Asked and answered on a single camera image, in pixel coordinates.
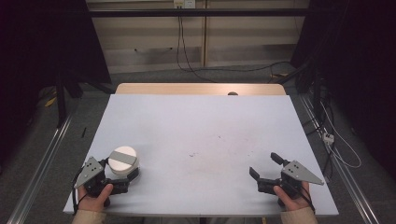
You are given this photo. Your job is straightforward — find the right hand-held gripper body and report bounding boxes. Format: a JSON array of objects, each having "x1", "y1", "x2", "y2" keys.
[{"x1": 257, "y1": 159, "x2": 325, "y2": 201}]

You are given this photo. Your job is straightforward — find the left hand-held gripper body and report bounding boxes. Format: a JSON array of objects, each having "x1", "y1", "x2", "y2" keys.
[{"x1": 74, "y1": 156, "x2": 131, "y2": 198}]

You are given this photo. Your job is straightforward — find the glass jar with white lid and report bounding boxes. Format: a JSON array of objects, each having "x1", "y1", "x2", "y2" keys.
[{"x1": 106, "y1": 146, "x2": 141, "y2": 176}]

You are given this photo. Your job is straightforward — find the person's right hand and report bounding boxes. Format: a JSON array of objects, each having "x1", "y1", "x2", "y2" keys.
[{"x1": 273, "y1": 181, "x2": 313, "y2": 212}]

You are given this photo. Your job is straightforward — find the person's left hand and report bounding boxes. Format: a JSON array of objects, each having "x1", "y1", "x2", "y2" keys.
[{"x1": 77, "y1": 183, "x2": 115, "y2": 214}]

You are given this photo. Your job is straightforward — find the white table board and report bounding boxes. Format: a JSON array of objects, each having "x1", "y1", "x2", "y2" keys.
[{"x1": 63, "y1": 93, "x2": 340, "y2": 217}]

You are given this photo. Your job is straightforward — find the wooden table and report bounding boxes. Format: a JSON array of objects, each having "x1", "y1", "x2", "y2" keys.
[{"x1": 115, "y1": 82, "x2": 287, "y2": 96}]

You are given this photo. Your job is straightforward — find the black curtain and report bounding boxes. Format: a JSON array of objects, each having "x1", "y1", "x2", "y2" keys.
[
  {"x1": 0, "y1": 0, "x2": 112, "y2": 162},
  {"x1": 290, "y1": 0, "x2": 396, "y2": 180}
]

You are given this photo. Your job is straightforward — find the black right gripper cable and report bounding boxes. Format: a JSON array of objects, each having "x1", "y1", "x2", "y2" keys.
[{"x1": 289, "y1": 181, "x2": 317, "y2": 215}]

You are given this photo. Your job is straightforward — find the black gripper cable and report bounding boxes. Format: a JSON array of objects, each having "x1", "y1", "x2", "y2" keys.
[
  {"x1": 289, "y1": 181, "x2": 317, "y2": 215},
  {"x1": 71, "y1": 167, "x2": 89, "y2": 217}
]

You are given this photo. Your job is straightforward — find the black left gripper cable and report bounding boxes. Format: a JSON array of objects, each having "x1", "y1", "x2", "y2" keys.
[{"x1": 71, "y1": 167, "x2": 89, "y2": 217}]

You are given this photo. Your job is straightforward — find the aluminium floor rail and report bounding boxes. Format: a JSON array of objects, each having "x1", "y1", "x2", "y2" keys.
[
  {"x1": 6, "y1": 114, "x2": 75, "y2": 224},
  {"x1": 298, "y1": 94, "x2": 381, "y2": 224}
]

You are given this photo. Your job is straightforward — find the white cable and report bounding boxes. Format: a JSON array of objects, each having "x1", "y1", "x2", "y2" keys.
[{"x1": 319, "y1": 100, "x2": 363, "y2": 170}]

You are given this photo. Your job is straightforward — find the black floor cable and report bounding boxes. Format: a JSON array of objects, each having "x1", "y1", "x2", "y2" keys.
[{"x1": 186, "y1": 61, "x2": 294, "y2": 75}]

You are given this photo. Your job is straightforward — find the black wall cable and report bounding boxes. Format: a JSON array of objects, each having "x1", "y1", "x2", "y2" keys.
[{"x1": 176, "y1": 15, "x2": 219, "y2": 84}]

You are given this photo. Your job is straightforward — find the black horizontal frame bar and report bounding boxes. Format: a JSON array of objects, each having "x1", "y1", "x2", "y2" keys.
[{"x1": 88, "y1": 7, "x2": 313, "y2": 19}]

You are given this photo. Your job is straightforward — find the white wall outlet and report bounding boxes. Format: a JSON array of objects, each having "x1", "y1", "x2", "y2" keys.
[{"x1": 173, "y1": 0, "x2": 197, "y2": 9}]

